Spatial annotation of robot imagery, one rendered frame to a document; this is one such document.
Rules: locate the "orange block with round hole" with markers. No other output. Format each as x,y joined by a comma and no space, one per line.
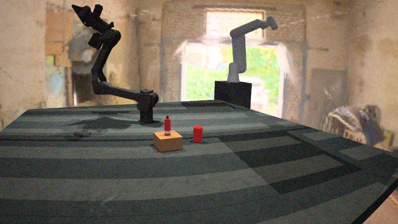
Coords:
170,142

